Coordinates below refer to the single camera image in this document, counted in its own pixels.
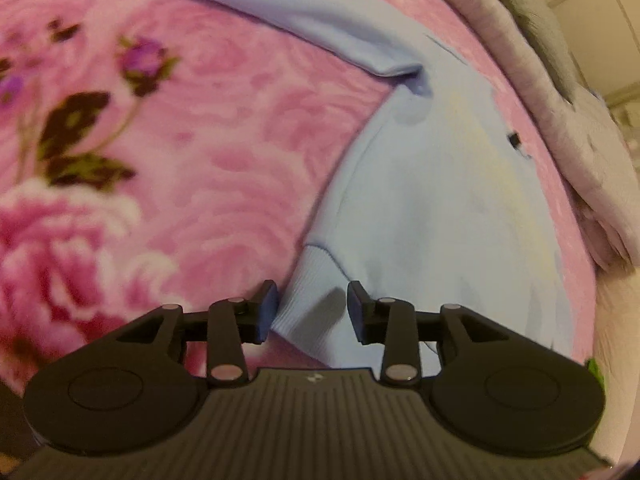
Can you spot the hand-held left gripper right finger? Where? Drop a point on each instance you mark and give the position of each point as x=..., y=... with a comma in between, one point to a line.
x=356, y=312

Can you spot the striped folded quilt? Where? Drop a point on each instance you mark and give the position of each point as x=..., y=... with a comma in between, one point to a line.
x=590, y=160

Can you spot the grey pillow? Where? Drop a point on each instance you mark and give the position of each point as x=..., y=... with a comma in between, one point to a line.
x=540, y=25

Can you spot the green garment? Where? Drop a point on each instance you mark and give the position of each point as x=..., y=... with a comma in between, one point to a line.
x=595, y=370

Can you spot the cream wardrobe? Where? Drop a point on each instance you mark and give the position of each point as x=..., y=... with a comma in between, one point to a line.
x=595, y=35

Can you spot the small light blue cloth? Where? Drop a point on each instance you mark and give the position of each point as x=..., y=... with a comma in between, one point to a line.
x=601, y=97

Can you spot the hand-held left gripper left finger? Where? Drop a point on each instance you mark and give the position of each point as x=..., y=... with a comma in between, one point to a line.
x=267, y=312

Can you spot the pink floral blanket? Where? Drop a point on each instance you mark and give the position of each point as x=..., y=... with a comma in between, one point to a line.
x=200, y=160

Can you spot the light blue sweatshirt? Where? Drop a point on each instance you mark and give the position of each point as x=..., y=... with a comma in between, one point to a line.
x=440, y=210

